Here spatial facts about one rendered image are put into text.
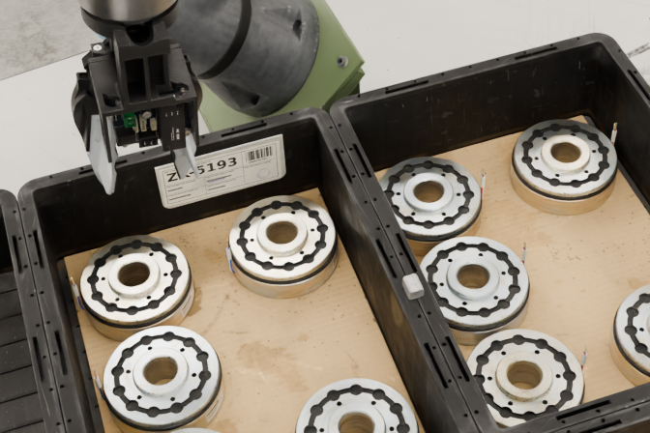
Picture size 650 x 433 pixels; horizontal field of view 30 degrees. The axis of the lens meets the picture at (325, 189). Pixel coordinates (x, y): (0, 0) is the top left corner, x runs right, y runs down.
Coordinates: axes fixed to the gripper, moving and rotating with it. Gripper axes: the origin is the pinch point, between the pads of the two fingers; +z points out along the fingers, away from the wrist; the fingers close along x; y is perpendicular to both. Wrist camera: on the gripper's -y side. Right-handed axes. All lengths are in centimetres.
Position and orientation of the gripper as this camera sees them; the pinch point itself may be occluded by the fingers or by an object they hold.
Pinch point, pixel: (144, 167)
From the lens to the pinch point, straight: 103.7
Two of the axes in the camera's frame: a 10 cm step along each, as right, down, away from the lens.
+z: -0.4, 6.8, 7.4
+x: 9.6, -1.9, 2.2
